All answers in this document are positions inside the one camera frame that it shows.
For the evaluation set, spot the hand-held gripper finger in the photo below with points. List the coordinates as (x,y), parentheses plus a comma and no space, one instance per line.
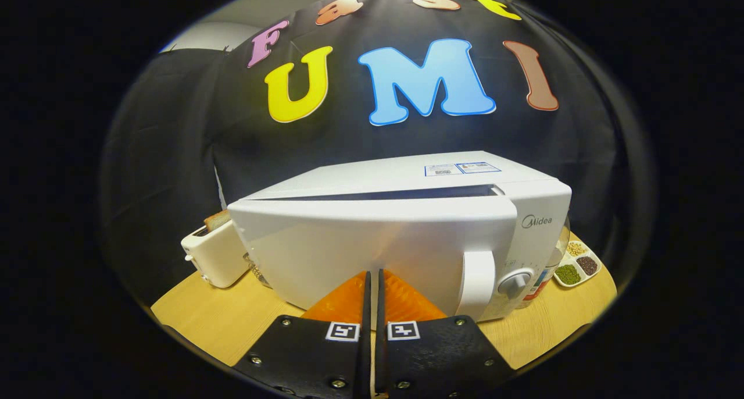
(366,352)
(381,352)

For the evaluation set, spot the white microwave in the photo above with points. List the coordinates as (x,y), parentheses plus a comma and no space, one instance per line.
(378,236)

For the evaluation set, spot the clear plastic water bottle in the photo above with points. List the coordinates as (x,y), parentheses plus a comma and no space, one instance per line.
(540,284)

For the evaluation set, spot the white toaster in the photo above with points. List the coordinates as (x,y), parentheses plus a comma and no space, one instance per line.
(218,259)

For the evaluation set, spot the toast slice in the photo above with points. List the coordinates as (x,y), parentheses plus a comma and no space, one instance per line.
(218,220)

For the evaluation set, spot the white divided bean dish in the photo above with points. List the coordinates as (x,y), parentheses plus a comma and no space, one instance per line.
(575,265)

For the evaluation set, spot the black backdrop cloth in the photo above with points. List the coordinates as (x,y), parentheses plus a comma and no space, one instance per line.
(174,143)

